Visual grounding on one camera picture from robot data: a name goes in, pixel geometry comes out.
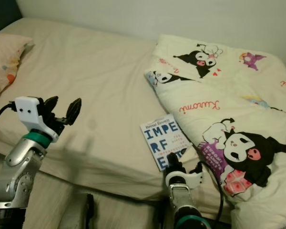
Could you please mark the bed with cream sheet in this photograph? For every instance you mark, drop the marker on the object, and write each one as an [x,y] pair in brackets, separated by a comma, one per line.
[90,62]

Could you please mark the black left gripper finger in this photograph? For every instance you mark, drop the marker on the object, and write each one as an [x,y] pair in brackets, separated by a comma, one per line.
[74,110]
[51,104]

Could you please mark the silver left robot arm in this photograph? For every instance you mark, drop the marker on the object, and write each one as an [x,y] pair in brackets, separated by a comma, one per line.
[19,176]

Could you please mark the pink patterned pillow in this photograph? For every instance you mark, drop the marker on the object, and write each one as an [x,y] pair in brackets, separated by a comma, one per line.
[7,57]

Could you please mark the robot left leg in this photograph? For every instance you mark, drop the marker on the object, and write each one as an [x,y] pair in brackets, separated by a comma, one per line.
[78,214]

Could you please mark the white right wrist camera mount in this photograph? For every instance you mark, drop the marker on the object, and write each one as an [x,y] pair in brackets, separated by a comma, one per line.
[196,179]

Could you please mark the robot leg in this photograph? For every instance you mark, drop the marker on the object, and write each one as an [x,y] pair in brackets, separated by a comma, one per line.
[78,214]
[162,214]

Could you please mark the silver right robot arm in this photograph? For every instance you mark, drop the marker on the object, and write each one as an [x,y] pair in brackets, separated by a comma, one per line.
[183,202]

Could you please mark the cream cartoon print quilt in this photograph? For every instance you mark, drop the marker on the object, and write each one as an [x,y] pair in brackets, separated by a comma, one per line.
[233,81]

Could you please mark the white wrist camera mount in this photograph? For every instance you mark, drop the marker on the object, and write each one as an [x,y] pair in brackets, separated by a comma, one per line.
[196,179]
[28,109]

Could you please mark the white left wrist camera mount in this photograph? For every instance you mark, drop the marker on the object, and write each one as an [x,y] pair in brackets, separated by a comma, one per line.
[28,109]

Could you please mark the dark teal headboard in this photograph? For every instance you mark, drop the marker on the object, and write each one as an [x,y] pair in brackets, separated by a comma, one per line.
[2,7]

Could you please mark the robot right leg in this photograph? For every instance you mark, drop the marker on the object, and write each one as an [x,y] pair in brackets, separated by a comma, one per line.
[162,214]

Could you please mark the white book with blue letters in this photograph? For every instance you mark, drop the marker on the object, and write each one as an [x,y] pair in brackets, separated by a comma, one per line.
[157,143]

